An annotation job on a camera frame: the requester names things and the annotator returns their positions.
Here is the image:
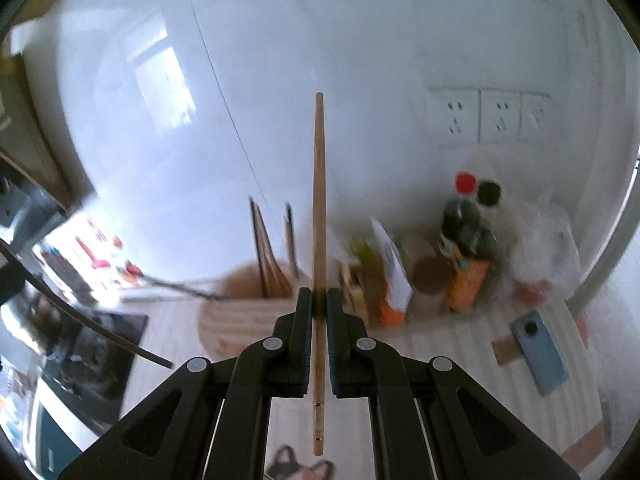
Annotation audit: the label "light bamboo chopstick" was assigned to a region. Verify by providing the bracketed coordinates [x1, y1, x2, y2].
[311, 91, 327, 457]

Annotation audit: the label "black cap dark bottle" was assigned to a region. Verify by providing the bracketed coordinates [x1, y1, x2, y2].
[467, 180, 502, 261]

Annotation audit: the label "green and yellow package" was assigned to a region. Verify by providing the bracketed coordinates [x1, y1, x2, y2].
[339, 237, 383, 322]

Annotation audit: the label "steel range hood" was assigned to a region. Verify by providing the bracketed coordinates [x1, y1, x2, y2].
[0, 160, 68, 246]

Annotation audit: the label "black gas stove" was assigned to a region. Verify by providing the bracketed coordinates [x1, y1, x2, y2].
[30, 305, 151, 406]

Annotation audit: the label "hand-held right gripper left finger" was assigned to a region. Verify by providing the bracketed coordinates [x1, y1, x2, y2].
[57, 287, 313, 480]

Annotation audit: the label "cream utensil holder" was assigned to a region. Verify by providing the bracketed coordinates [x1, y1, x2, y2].
[197, 260, 313, 361]

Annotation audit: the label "white wall socket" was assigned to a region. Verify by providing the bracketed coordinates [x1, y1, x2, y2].
[479, 89, 522, 143]
[429, 87, 481, 143]

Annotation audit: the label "dark wooden chopstick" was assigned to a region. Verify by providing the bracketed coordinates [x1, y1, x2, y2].
[284, 202, 300, 279]
[254, 203, 295, 296]
[132, 270, 224, 302]
[248, 196, 271, 298]

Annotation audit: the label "brown lid jar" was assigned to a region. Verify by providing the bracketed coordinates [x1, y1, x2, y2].
[411, 255, 455, 317]

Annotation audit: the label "black cable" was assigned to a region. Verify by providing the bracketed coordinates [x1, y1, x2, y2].
[0, 239, 175, 368]

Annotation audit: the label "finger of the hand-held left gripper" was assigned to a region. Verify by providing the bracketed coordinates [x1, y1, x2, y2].
[0, 252, 26, 306]

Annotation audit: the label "teal cabinet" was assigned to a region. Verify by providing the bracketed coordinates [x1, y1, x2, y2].
[27, 400, 83, 476]

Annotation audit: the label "clear plastic bag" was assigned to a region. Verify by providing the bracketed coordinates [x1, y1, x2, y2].
[507, 195, 583, 306]

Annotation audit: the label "metal pipe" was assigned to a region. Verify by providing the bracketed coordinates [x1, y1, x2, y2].
[572, 157, 640, 313]

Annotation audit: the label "red cap dark bottle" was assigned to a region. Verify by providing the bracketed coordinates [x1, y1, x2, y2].
[440, 171, 483, 261]

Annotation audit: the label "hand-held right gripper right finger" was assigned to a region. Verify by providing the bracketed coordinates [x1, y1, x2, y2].
[326, 288, 581, 480]

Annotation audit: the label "blue smartphone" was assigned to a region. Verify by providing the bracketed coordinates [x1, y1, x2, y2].
[510, 309, 570, 397]

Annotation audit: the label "orange box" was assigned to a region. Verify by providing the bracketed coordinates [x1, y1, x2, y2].
[446, 255, 490, 312]

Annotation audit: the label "colourful blurred items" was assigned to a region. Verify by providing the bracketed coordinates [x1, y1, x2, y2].
[72, 217, 146, 288]

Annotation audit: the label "white and orange carton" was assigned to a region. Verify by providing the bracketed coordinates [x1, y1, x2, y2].
[369, 216, 414, 327]

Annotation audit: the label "striped cat print tablecloth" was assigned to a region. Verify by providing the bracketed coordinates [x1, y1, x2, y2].
[120, 285, 616, 480]

